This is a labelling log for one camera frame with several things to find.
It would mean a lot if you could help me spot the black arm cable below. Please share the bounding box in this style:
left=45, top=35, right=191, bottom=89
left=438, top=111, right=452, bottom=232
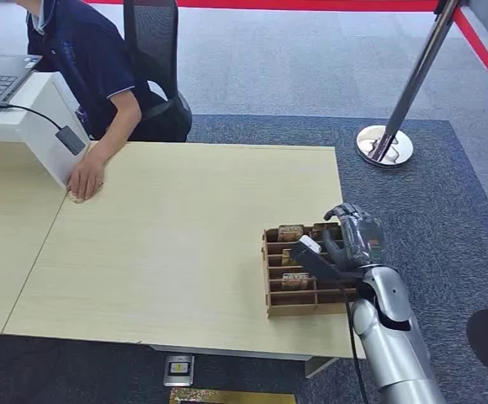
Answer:
left=337, top=280, right=370, bottom=404

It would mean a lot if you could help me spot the black laptop cable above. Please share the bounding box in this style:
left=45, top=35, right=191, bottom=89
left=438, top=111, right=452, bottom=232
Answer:
left=0, top=102, right=63, bottom=131

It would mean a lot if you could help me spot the person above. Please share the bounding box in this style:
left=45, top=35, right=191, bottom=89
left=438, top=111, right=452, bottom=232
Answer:
left=15, top=0, right=193, bottom=144

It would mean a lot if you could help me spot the metal floor socket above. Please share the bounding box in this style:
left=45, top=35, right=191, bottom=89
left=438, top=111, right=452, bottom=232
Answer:
left=162, top=354, right=195, bottom=388

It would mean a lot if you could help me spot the wooden slotted card holder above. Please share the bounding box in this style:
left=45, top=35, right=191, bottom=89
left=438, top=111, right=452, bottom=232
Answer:
left=261, top=222, right=359, bottom=319

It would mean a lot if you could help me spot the grey flat adapter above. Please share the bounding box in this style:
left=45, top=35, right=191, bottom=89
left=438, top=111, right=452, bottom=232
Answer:
left=55, top=125, right=87, bottom=157

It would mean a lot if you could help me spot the black mesh office chair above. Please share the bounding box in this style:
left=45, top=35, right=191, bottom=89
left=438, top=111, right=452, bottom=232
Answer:
left=122, top=0, right=193, bottom=143

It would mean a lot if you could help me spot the chrome stanchion post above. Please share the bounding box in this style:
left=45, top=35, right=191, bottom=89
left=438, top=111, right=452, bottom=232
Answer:
left=356, top=0, right=464, bottom=169

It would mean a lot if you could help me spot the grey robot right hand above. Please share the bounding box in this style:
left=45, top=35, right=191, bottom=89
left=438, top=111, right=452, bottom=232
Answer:
left=322, top=202, right=388, bottom=274

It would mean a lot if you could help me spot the black wrist camera, pale box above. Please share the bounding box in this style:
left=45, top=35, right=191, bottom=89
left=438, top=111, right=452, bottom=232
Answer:
left=290, top=234, right=365, bottom=282

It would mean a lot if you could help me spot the red barrier belt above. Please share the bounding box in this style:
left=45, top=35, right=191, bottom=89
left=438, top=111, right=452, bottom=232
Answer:
left=82, top=0, right=440, bottom=14
left=452, top=6, right=488, bottom=106

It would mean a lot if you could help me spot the gold floor strip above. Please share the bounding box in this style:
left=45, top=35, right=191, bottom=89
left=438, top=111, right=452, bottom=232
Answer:
left=169, top=387, right=298, bottom=404

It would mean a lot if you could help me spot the person's hand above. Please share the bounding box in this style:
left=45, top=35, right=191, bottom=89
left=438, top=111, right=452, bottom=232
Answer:
left=66, top=149, right=107, bottom=202

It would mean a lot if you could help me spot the white desk riser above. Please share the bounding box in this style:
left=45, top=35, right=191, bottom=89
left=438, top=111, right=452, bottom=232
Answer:
left=0, top=71, right=92, bottom=189

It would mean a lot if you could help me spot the white desk leg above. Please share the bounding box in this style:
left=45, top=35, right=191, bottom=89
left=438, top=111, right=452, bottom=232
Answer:
left=304, top=356, right=339, bottom=380

